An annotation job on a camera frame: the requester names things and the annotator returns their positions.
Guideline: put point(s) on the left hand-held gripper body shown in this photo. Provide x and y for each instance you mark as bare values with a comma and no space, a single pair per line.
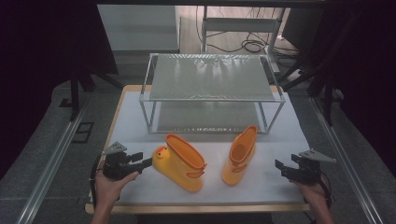
116,166

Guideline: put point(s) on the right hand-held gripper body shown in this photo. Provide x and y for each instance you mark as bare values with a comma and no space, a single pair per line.
306,172

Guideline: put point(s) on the yellow rain boot duck face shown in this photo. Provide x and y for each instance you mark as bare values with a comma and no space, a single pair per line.
179,166

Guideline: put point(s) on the yellow rain boot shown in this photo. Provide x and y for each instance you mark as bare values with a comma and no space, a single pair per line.
238,161

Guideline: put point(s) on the two-tier metal shoe rack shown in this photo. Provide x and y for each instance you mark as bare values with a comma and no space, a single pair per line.
211,77

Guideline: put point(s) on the person's right hand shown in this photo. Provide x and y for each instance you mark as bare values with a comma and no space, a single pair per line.
316,196

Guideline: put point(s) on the person's left hand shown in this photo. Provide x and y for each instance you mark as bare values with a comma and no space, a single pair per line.
109,191

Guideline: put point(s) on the white table mat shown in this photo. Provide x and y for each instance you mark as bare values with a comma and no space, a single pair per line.
264,186

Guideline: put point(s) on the black stand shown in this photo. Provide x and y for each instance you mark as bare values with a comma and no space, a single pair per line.
74,93
327,93

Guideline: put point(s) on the white cabinet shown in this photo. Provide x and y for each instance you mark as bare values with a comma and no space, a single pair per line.
138,28

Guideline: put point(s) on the aluminium floor rail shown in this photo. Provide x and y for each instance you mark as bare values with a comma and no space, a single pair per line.
348,168
51,168

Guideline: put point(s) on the white metal frame stand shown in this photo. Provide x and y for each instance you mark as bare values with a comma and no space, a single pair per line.
239,25

